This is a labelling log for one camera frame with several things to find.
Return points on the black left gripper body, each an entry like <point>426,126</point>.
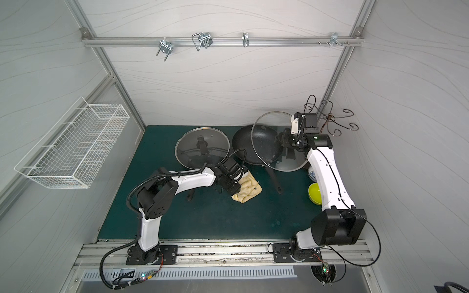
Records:
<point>236,179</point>

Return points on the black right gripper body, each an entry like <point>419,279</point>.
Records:
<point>290,140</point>

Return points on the yellow cleaning cloth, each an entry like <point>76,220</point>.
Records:
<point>250,188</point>

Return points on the glass pot lid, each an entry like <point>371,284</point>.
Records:
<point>291,160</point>
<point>202,146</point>

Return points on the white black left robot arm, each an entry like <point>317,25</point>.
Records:
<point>156,195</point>

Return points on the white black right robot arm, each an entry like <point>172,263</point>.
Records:
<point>340,221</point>

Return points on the blue white ceramic bowl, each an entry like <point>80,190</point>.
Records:
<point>311,174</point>

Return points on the right black frying pan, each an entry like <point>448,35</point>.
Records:
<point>263,148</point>

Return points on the black base copper hook stand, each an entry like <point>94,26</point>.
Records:
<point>329,122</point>

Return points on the lime green bowl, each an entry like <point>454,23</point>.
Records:
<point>315,194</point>

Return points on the right metal bolt clamp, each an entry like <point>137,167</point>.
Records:
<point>335,40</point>

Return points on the white vent grille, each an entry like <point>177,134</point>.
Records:
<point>198,273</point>

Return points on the metal u-bolt clamp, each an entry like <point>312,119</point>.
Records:
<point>165,49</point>
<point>202,40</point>

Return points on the left metal u-bolt clamp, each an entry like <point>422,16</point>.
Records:
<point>165,49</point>

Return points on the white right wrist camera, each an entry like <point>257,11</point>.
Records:
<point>304,123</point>

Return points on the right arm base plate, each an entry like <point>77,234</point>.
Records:
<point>285,253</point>

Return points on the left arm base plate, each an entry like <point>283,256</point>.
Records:
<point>161,254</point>

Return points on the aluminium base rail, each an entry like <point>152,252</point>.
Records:
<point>224,253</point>

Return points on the horizontal aluminium rail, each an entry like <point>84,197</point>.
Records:
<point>218,42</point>

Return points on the white wire basket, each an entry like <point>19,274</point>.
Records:
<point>71,153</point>

